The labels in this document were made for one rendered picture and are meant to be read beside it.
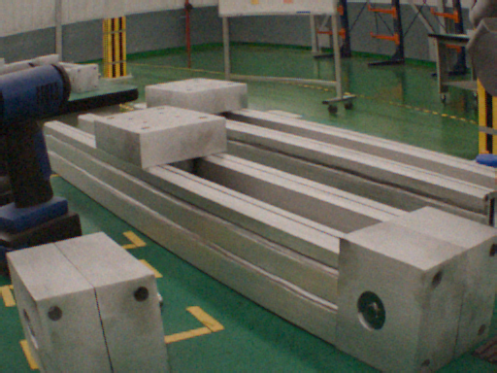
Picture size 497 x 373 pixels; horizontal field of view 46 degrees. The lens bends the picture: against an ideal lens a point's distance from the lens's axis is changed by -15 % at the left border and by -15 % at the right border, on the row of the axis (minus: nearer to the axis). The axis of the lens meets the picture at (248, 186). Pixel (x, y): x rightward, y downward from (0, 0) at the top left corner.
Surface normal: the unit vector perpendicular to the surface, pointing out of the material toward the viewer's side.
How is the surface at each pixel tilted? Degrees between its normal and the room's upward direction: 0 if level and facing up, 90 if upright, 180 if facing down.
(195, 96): 90
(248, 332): 0
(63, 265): 0
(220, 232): 90
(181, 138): 90
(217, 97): 90
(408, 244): 0
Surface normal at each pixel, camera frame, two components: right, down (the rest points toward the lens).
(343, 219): -0.84, 0.18
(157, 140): 0.55, 0.20
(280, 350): -0.05, -0.96
